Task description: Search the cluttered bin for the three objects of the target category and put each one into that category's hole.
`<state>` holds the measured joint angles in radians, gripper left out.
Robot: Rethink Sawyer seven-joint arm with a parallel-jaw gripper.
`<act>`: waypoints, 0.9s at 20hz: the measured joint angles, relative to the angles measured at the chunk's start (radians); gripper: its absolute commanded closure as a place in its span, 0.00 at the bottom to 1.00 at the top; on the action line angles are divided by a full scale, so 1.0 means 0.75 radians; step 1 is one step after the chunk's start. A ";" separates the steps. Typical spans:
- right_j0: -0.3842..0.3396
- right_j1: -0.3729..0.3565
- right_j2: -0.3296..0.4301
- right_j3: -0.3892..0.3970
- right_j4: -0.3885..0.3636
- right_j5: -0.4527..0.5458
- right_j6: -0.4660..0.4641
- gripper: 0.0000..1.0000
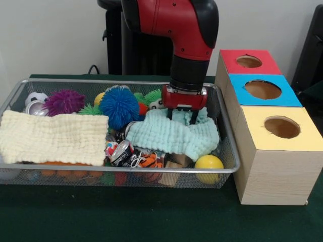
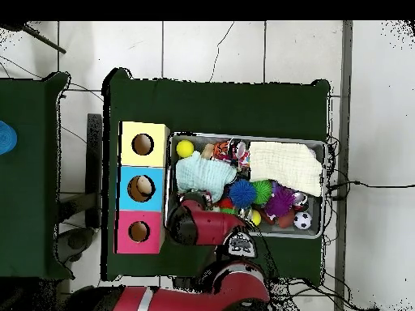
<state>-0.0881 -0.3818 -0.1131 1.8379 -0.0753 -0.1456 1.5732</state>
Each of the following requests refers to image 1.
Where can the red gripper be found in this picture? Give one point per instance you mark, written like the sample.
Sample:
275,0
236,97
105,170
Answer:
184,100

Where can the mint knitted cloth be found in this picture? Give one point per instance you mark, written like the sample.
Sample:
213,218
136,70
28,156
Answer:
164,136

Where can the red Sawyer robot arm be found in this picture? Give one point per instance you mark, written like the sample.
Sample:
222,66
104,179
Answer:
176,25

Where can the silver mesh bin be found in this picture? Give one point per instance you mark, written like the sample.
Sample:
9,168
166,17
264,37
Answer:
228,146

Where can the wooden box with three holes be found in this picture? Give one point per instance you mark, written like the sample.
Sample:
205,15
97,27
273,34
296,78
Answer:
277,176

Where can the green spiky toy with eyes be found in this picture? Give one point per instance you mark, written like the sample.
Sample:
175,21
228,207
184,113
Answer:
152,97

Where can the yellow smooth ball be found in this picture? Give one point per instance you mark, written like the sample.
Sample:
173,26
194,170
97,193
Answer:
208,162

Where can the tiger plush toy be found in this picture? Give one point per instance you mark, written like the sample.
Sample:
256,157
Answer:
150,160

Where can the large blue spiky ball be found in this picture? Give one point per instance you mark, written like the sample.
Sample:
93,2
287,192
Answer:
118,106

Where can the crushed black can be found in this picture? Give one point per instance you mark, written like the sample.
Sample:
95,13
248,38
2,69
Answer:
121,152

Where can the small green spiky ball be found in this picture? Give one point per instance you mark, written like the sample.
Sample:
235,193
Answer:
89,110

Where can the dark green table cloth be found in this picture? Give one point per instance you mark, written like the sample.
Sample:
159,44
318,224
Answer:
151,216

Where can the purple spiky ball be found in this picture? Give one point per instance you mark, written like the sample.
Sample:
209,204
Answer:
64,102

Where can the cream knitted cloth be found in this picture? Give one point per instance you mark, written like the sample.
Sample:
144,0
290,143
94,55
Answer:
50,136

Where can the green covered side table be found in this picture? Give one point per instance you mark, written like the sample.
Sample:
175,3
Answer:
315,93

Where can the black stand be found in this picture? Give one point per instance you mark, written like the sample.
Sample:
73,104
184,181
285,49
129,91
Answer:
313,50

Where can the small soccer ball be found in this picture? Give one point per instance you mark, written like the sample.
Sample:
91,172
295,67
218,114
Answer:
35,97

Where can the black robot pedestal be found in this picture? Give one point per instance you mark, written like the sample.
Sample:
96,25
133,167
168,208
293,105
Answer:
113,50

